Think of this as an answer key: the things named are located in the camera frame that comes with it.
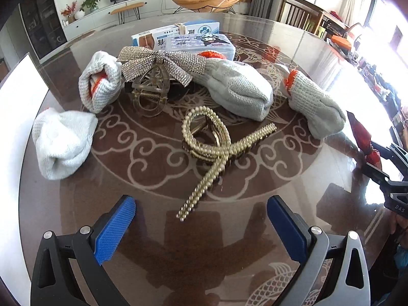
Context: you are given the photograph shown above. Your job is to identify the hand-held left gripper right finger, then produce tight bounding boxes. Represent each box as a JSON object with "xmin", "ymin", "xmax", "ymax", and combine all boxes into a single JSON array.
[{"xmin": 267, "ymin": 195, "xmax": 370, "ymax": 306}]

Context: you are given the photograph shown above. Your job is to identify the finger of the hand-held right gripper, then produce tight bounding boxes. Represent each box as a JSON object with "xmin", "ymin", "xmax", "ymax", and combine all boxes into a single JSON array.
[
  {"xmin": 371, "ymin": 141, "xmax": 408, "ymax": 170},
  {"xmin": 363, "ymin": 162, "xmax": 408, "ymax": 195}
]

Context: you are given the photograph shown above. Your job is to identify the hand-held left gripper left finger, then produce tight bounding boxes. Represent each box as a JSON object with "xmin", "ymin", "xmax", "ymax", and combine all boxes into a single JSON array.
[{"xmin": 30, "ymin": 194, "xmax": 137, "ymax": 306}]

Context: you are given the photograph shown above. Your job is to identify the red cloth item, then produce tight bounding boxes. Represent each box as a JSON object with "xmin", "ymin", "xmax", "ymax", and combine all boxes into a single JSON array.
[{"xmin": 347, "ymin": 111, "xmax": 380, "ymax": 164}]

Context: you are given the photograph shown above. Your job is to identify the gold pearl hair clip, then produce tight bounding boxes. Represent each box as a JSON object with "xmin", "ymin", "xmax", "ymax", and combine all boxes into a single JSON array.
[{"xmin": 176, "ymin": 107, "xmax": 278, "ymax": 222}]

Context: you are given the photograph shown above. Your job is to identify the white knit glove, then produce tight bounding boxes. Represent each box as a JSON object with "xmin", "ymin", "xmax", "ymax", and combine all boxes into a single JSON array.
[
  {"xmin": 282, "ymin": 69, "xmax": 346, "ymax": 140},
  {"xmin": 79, "ymin": 51, "xmax": 124, "ymax": 114},
  {"xmin": 32, "ymin": 108, "xmax": 99, "ymax": 181},
  {"xmin": 191, "ymin": 50, "xmax": 274, "ymax": 122}
]

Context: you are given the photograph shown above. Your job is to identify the white cardboard container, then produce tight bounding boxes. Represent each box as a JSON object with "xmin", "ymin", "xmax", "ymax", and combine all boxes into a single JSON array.
[{"xmin": 0, "ymin": 53, "xmax": 53, "ymax": 281}]

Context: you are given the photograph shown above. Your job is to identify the silver bow hair clip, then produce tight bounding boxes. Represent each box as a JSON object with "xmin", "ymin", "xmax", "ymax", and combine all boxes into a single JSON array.
[{"xmin": 117, "ymin": 46, "xmax": 207, "ymax": 118}]

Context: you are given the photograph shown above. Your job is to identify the clear plastic box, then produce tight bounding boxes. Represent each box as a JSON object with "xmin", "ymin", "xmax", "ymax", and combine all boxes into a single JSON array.
[{"xmin": 159, "ymin": 33, "xmax": 236, "ymax": 61}]

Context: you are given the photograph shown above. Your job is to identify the blue white carton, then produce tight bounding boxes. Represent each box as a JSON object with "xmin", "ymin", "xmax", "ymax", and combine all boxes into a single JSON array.
[{"xmin": 131, "ymin": 22, "xmax": 221, "ymax": 52}]

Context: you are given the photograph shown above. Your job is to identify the pile of clutter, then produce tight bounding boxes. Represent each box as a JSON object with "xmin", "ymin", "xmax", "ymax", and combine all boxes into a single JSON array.
[{"xmin": 351, "ymin": 46, "xmax": 407, "ymax": 123}]

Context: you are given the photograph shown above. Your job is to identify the orange box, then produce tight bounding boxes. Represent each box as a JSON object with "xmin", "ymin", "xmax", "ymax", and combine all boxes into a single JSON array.
[{"xmin": 331, "ymin": 35, "xmax": 355, "ymax": 48}]

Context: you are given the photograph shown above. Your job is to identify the wooden side desk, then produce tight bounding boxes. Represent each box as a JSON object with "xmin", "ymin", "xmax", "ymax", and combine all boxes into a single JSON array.
[{"xmin": 319, "ymin": 9, "xmax": 364, "ymax": 42}]

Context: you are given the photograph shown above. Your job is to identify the white sheer curtain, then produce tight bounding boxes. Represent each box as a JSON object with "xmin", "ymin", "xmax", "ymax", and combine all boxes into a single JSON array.
[{"xmin": 338, "ymin": 0, "xmax": 373, "ymax": 23}]

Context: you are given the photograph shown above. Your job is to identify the wooden chair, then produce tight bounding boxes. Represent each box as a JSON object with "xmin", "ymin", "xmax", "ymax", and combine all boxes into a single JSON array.
[{"xmin": 277, "ymin": 0, "xmax": 326, "ymax": 32}]

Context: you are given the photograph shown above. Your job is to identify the white tv cabinet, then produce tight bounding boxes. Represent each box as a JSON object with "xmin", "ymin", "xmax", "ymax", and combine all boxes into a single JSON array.
[{"xmin": 61, "ymin": 0, "xmax": 185, "ymax": 41}]

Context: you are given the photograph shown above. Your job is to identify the dark glass bookcase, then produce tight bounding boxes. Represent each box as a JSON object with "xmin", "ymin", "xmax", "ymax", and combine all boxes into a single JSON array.
[{"xmin": 19, "ymin": 0, "xmax": 68, "ymax": 61}]

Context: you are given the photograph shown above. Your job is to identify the wooden bench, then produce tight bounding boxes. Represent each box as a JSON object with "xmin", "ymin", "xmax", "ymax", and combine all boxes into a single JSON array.
[{"xmin": 110, "ymin": 2, "xmax": 145, "ymax": 25}]

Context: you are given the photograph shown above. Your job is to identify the red flowers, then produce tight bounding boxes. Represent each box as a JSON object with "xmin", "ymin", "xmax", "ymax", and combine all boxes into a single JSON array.
[{"xmin": 61, "ymin": 2, "xmax": 78, "ymax": 23}]

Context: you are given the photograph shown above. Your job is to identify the green potted plant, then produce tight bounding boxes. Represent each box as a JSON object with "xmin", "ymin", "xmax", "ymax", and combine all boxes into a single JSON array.
[{"xmin": 80, "ymin": 0, "xmax": 103, "ymax": 13}]

